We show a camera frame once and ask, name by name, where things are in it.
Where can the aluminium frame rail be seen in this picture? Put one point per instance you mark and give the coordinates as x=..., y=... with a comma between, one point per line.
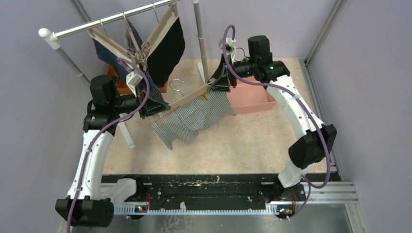
x=332, y=193

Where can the black underwear beige waistband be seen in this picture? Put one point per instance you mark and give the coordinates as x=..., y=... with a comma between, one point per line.
x=167, y=55

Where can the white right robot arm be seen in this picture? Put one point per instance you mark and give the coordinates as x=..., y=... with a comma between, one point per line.
x=314, y=138

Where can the beige clip hanger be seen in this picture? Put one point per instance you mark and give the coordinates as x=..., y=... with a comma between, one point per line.
x=199, y=92

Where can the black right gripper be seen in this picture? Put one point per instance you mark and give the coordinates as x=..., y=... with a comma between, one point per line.
x=223, y=75

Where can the navy underwear beige waistband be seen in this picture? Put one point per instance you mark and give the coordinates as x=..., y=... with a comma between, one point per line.
x=108, y=57

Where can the white rack base foot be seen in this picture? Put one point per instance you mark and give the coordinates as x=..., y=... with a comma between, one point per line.
x=126, y=134

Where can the beige hanger of navy underwear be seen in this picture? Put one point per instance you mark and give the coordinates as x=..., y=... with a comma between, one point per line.
x=116, y=48

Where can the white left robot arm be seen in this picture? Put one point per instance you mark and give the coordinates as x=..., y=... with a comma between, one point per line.
x=86, y=204

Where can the beige hanger of striped underwear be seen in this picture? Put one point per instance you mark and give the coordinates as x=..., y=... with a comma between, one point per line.
x=133, y=43

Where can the navy white striped underwear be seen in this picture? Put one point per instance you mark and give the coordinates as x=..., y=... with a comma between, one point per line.
x=134, y=44

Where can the silver clothes rack rail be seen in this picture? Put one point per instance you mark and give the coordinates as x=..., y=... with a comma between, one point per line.
x=52, y=38

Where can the pink plastic basket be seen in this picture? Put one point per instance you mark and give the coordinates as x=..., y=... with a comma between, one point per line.
x=246, y=98

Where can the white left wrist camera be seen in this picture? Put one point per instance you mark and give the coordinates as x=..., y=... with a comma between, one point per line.
x=133, y=79

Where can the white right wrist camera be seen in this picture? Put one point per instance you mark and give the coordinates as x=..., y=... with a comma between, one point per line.
x=228, y=44

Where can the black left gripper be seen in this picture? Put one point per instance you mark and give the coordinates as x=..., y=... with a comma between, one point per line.
x=154, y=105

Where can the beige hanger of black underwear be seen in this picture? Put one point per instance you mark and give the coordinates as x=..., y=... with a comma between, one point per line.
x=160, y=31

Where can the grey striped underwear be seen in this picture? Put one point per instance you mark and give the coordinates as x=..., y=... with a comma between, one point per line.
x=186, y=121

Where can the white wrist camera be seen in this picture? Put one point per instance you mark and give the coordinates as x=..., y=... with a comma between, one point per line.
x=133, y=79
x=228, y=44

